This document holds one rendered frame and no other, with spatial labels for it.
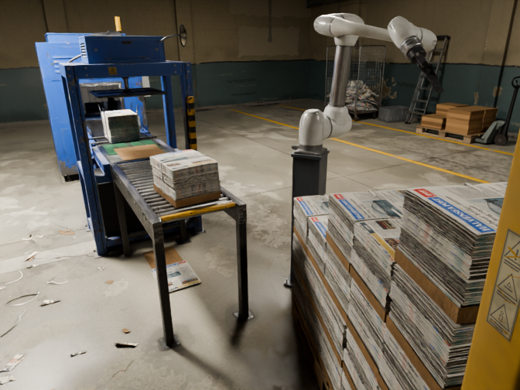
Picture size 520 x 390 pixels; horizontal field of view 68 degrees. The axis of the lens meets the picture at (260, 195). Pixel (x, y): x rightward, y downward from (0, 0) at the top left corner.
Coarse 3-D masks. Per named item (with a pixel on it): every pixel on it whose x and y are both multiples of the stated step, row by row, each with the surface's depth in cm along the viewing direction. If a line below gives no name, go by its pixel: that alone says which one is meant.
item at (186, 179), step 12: (168, 168) 216; (180, 168) 215; (192, 168) 218; (204, 168) 222; (216, 168) 226; (168, 180) 221; (180, 180) 216; (192, 180) 219; (204, 180) 224; (216, 180) 228; (168, 192) 226; (180, 192) 217; (192, 192) 221; (204, 192) 226
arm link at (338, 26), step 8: (336, 24) 216; (344, 24) 212; (352, 24) 209; (360, 24) 208; (336, 32) 219; (344, 32) 214; (352, 32) 211; (360, 32) 208; (368, 32) 207; (376, 32) 205; (384, 32) 204; (424, 32) 187; (432, 32) 192; (424, 40) 188; (432, 40) 191; (424, 48) 192; (432, 48) 195
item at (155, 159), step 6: (186, 150) 251; (192, 150) 251; (150, 156) 241; (156, 156) 239; (162, 156) 238; (168, 156) 238; (174, 156) 238; (180, 156) 238; (156, 162) 232; (156, 168) 233; (156, 174) 238; (156, 180) 241
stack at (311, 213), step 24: (312, 216) 203; (312, 240) 198; (312, 264) 201; (336, 264) 164; (312, 288) 204; (336, 288) 165; (312, 312) 206; (336, 312) 165; (360, 312) 142; (312, 336) 208; (336, 336) 170; (360, 336) 142; (384, 336) 123; (312, 360) 216; (336, 360) 172; (360, 360) 144; (336, 384) 174; (360, 384) 144
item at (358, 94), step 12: (360, 48) 866; (384, 60) 910; (360, 72) 985; (348, 84) 968; (360, 84) 917; (372, 84) 957; (348, 96) 923; (360, 96) 919; (348, 108) 962; (360, 108) 926; (372, 108) 947
